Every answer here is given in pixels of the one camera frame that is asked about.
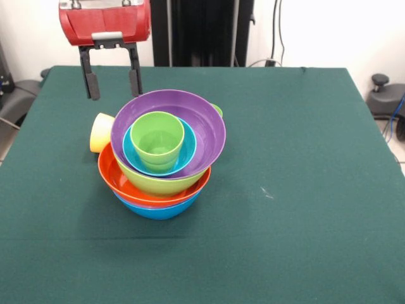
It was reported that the dark grey equipment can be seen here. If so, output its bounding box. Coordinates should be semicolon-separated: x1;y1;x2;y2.
0;41;15;94

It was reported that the black wall cable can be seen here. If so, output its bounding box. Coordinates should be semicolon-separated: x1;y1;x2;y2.
270;0;285;66

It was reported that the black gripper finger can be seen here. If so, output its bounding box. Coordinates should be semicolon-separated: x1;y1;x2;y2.
78;46;101;101
121;42;144;98

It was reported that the large blue bowl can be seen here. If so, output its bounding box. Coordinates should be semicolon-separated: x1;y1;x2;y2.
113;189;203;221

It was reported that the blue cable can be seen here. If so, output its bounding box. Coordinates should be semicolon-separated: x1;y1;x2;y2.
382;94;405;143

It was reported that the purple and green bowl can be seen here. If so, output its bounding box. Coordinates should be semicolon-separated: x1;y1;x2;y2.
109;89;227;197

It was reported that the small cyan bowl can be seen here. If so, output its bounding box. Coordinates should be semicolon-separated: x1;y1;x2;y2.
122;117;197;177

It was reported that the yellow plastic cup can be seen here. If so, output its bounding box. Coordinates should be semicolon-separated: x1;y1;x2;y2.
89;113;115;155

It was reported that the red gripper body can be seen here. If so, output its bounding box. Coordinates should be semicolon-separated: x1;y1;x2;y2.
58;0;152;51

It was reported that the grey pedestal foot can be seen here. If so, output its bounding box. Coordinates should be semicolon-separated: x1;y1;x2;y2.
0;68;51;127
366;73;405;117

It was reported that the dark green tablecloth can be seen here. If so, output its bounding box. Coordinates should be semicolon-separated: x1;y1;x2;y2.
0;65;405;304

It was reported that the orange-red bowl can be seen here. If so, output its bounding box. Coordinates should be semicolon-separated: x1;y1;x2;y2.
97;142;212;208

